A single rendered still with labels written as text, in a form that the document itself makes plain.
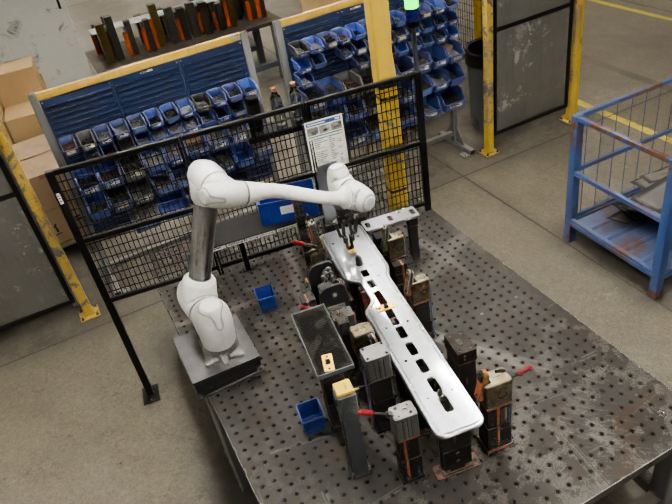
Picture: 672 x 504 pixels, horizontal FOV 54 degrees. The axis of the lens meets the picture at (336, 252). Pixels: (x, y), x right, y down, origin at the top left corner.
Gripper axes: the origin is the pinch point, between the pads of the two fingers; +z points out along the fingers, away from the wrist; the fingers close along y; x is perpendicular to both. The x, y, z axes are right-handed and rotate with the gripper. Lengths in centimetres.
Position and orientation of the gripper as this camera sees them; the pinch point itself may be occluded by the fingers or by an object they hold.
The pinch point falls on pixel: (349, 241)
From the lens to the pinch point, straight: 314.7
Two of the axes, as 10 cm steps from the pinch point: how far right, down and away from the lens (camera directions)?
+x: -3.1, -5.3, 7.9
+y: 9.4, -3.0, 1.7
